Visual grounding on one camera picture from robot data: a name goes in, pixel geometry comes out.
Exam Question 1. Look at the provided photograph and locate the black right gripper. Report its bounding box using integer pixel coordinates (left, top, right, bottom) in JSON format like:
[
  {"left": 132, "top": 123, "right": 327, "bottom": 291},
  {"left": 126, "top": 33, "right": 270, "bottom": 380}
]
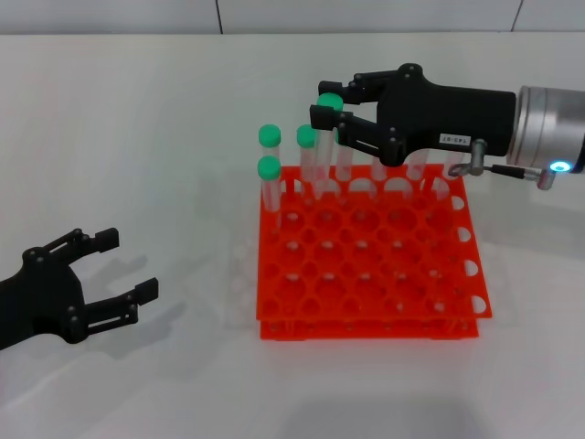
[{"left": 309, "top": 62, "right": 518, "bottom": 168}]

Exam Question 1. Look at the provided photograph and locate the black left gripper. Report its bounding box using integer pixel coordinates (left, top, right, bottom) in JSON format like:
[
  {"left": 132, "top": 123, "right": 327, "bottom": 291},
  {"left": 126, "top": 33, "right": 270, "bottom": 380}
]
[{"left": 0, "top": 226, "right": 160, "bottom": 352}]

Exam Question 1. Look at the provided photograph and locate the clear tube with green cap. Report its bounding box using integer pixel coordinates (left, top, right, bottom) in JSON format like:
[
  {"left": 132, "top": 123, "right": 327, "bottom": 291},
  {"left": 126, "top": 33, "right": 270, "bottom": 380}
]
[
  {"left": 312, "top": 92, "right": 345, "bottom": 200},
  {"left": 295, "top": 123, "right": 321, "bottom": 205},
  {"left": 258, "top": 123, "right": 282, "bottom": 161},
  {"left": 431, "top": 151, "right": 465, "bottom": 202},
  {"left": 406, "top": 150, "right": 430, "bottom": 202},
  {"left": 371, "top": 155, "right": 392, "bottom": 202},
  {"left": 257, "top": 155, "right": 282, "bottom": 239},
  {"left": 335, "top": 130, "right": 356, "bottom": 202}
]

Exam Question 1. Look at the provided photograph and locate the orange test tube rack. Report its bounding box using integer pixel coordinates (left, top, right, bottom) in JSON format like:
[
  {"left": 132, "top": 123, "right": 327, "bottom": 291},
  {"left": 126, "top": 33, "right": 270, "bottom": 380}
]
[{"left": 253, "top": 163, "right": 494, "bottom": 342}]

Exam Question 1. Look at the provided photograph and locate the black cable with metal plug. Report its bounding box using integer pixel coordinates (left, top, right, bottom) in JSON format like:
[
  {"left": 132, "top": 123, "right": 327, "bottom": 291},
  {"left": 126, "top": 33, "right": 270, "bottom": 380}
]
[{"left": 447, "top": 138, "right": 558, "bottom": 190}]

